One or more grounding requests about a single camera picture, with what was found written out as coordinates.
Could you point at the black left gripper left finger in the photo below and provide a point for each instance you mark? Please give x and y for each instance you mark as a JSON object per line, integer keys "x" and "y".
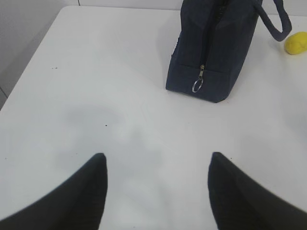
{"x": 77, "y": 204}

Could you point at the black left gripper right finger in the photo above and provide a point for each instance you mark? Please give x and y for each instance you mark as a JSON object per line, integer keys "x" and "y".
{"x": 240, "y": 203}

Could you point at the navy blue fabric lunch bag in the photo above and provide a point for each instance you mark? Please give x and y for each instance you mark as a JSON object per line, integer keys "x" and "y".
{"x": 213, "y": 43}

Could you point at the yellow lemon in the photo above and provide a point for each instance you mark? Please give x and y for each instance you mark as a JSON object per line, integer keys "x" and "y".
{"x": 296, "y": 44}

